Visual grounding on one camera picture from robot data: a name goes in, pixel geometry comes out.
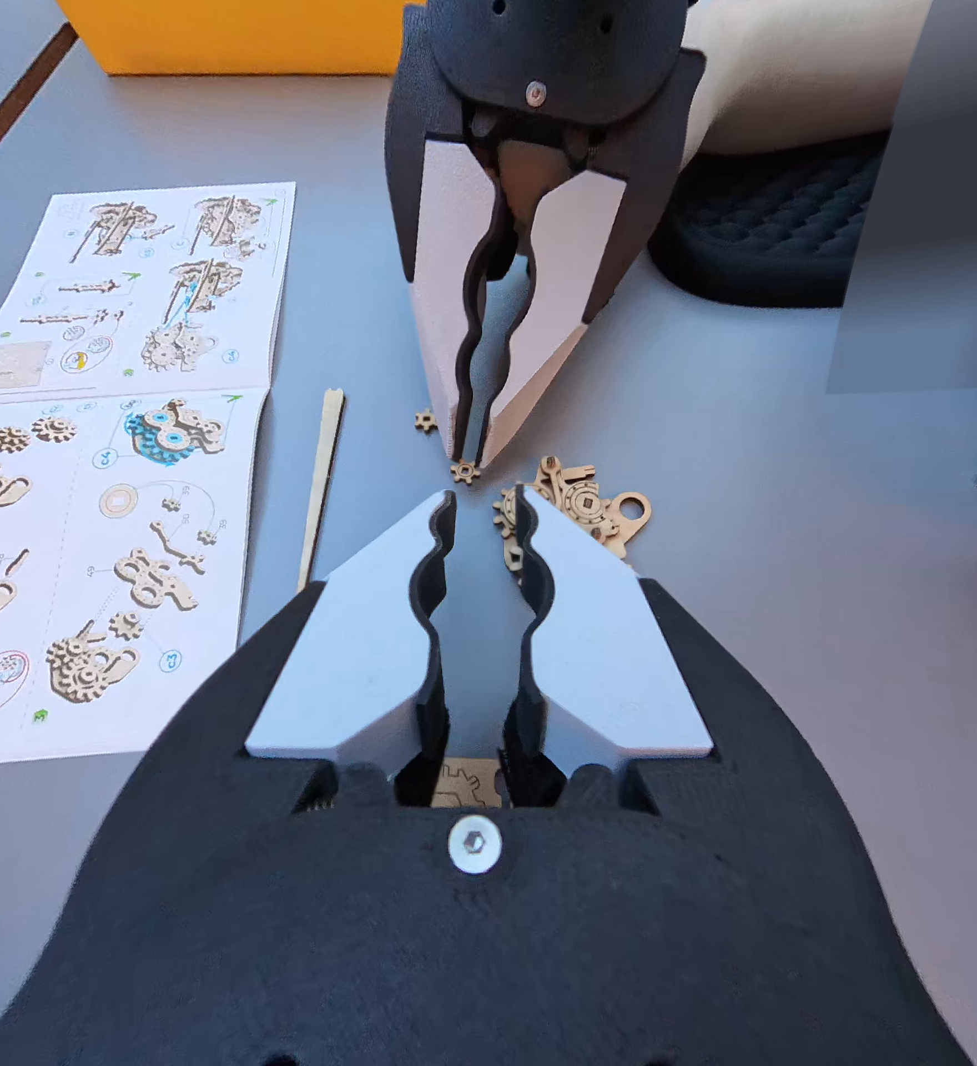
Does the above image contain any yellow box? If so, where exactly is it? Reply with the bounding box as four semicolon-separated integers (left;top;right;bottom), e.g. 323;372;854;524
54;0;410;78

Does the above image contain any wooden gear assembly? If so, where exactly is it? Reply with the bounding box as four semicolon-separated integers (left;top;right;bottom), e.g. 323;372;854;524
492;454;652;584

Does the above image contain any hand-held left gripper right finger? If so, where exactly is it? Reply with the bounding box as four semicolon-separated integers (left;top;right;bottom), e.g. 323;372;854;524
505;485;716;807

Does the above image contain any white instruction booklet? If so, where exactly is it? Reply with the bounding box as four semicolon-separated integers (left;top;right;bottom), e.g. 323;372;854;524
0;182;298;767

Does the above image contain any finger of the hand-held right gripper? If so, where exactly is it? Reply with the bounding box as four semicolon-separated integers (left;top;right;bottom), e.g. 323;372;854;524
474;165;631;466
409;133;516;463

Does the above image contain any wooden laser-cut parts sheet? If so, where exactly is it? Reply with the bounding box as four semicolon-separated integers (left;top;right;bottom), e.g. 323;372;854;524
432;756;506;809

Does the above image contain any grey desk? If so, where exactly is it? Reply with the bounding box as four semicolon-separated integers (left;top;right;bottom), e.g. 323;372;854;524
0;33;977;1066

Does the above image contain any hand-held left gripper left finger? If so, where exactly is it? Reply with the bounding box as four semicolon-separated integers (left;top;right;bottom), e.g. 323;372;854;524
245;490;459;807

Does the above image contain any black chair seat cushion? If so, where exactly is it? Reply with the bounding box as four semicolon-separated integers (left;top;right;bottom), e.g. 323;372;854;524
647;129;889;309

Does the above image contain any person's right hand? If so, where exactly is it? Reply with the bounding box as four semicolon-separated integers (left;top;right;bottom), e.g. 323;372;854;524
497;137;577;222

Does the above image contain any tapered wooden stick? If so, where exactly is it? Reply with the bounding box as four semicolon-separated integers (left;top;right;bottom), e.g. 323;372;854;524
297;387;346;592

